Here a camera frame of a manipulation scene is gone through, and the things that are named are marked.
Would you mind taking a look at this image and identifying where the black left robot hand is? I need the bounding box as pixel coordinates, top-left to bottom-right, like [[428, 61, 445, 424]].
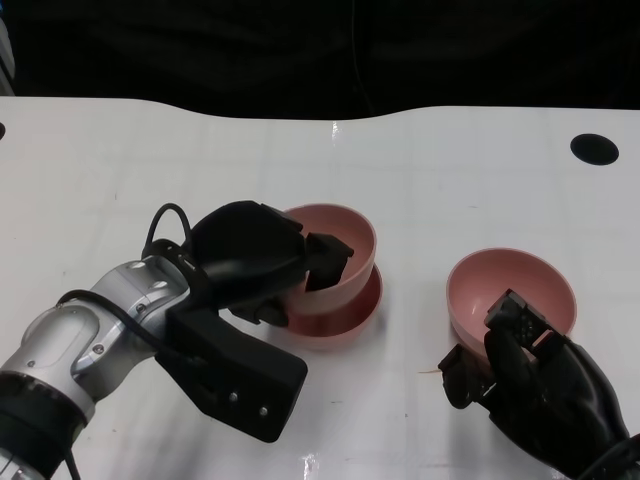
[[191, 199, 356, 329]]

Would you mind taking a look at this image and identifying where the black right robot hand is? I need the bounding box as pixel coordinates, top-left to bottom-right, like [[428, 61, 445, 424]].
[[438, 288, 632, 480]]

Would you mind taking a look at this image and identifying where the pink plastic bowl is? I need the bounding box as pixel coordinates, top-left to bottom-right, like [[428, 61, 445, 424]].
[[446, 247, 579, 369], [287, 264, 385, 351], [282, 202, 377, 317]]

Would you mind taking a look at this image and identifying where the black backdrop cloth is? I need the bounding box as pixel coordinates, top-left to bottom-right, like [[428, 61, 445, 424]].
[[0, 0, 640, 121]]

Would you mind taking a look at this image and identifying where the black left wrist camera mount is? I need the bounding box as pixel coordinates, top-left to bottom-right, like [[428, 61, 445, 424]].
[[154, 294, 309, 444]]

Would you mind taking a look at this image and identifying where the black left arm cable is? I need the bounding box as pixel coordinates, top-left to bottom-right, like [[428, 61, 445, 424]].
[[54, 202, 196, 480]]

